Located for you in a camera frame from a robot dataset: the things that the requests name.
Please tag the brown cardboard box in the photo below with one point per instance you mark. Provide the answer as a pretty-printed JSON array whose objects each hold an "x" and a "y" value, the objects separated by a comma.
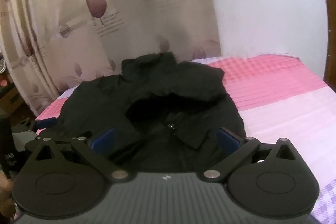
[{"x": 10, "y": 98}]

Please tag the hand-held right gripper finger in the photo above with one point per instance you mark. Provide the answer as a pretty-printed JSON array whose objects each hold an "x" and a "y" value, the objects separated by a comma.
[{"x": 227, "y": 139}]

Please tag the pink checked bed sheet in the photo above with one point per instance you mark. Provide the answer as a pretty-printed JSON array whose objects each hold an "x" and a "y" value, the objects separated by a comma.
[{"x": 283, "y": 108}]

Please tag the beige leaf print curtain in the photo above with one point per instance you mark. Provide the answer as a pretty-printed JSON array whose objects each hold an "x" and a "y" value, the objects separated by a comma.
[{"x": 78, "y": 16}]

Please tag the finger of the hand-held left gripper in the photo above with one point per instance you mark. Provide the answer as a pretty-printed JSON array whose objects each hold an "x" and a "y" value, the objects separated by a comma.
[{"x": 46, "y": 123}]

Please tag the black hooded jacket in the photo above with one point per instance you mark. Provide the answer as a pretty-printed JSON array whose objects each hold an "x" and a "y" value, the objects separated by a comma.
[{"x": 157, "y": 108}]

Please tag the wooden headboard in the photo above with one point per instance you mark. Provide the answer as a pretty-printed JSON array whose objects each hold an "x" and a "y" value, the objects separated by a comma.
[{"x": 329, "y": 3}]

